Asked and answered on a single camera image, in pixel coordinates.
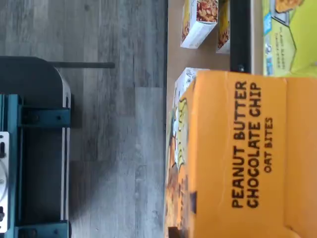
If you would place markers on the orange Bobo's oat bites box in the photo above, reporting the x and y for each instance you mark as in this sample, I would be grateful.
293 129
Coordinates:
247 148

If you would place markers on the white organic pantry box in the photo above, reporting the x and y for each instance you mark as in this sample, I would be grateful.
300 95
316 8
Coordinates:
184 79

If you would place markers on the green Bobo's apple pie box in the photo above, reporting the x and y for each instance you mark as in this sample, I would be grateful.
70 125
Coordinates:
297 37

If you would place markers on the dark robot mounting table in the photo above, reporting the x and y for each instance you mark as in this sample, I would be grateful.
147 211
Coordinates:
42 148

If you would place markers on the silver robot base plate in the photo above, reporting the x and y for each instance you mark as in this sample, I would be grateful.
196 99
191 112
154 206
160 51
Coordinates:
5 138

